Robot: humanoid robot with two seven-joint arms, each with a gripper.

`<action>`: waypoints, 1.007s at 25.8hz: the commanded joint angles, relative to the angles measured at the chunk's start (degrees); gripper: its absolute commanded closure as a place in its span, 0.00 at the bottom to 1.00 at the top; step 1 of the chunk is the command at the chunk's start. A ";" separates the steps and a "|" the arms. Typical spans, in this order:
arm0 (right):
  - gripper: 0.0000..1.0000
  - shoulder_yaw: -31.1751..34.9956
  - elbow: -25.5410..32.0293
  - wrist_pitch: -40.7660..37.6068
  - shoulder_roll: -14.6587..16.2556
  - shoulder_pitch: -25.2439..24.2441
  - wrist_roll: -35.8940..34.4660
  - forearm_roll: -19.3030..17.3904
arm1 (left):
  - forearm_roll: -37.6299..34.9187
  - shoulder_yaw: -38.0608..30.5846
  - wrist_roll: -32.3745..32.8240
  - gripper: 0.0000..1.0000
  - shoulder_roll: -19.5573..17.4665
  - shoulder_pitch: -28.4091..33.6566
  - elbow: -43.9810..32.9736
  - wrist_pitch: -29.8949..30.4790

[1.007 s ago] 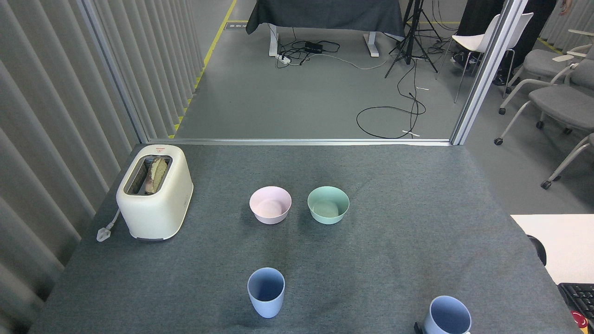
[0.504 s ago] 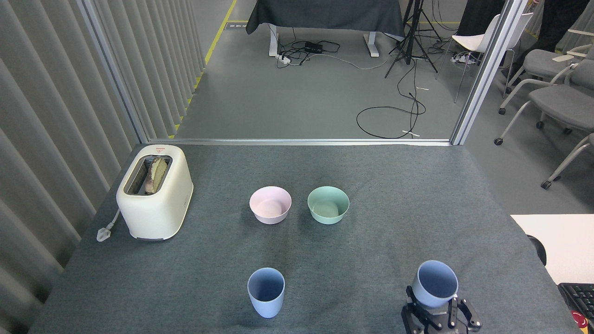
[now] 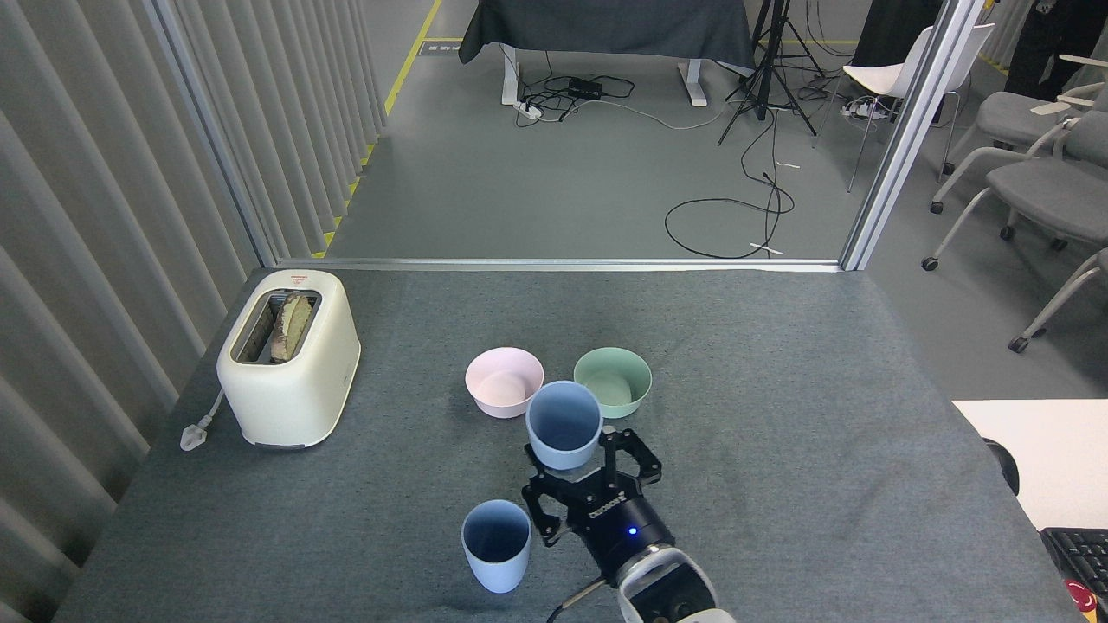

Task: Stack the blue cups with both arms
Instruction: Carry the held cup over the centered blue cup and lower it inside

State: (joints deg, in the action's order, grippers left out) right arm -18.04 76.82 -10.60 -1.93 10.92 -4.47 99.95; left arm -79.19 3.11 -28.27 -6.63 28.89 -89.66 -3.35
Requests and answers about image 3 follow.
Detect white toaster plug cord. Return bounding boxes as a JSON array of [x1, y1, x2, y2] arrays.
[[180, 389, 228, 453]]

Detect grey wheeled office chair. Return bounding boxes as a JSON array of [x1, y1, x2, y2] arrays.
[[1008, 249, 1108, 354], [922, 111, 1108, 272], [931, 54, 1108, 215]]

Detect blue plastic cup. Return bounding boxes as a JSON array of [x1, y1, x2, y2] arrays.
[[461, 499, 532, 594], [525, 381, 603, 471]]

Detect black keyboard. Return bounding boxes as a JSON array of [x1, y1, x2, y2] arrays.
[[1040, 527, 1108, 598]]

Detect white side table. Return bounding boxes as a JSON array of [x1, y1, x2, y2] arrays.
[[952, 399, 1108, 530]]

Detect black tripod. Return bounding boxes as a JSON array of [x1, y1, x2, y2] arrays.
[[717, 0, 819, 146]]

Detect white floor cable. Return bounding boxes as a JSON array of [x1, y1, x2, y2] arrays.
[[597, 98, 737, 132]]

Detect black floor cable loop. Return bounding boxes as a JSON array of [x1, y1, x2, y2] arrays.
[[665, 108, 795, 260]]

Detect dark cloth covered table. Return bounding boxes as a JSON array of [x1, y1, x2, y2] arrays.
[[459, 0, 757, 108]]

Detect cream white toaster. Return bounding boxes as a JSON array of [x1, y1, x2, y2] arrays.
[[216, 270, 361, 449]]

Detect pink bowl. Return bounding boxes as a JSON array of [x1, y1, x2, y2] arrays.
[[465, 347, 545, 420]]

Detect silver frame post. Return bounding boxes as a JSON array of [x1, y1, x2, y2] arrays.
[[143, 0, 278, 267], [840, 0, 988, 272]]

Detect silver frame rail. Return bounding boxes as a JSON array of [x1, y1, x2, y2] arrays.
[[277, 258, 845, 273]]

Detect green bowl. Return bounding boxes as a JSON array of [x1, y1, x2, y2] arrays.
[[573, 347, 653, 420]]

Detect white plastic chair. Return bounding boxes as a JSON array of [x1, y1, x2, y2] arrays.
[[818, 23, 996, 193]]

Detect bread slice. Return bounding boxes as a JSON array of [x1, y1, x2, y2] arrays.
[[270, 292, 314, 363]]

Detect person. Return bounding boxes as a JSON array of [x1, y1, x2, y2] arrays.
[[1004, 0, 1108, 101]]

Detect black rounded object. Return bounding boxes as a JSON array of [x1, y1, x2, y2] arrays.
[[984, 439, 1021, 496]]

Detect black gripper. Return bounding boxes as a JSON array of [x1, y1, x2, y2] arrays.
[[522, 427, 676, 582]]

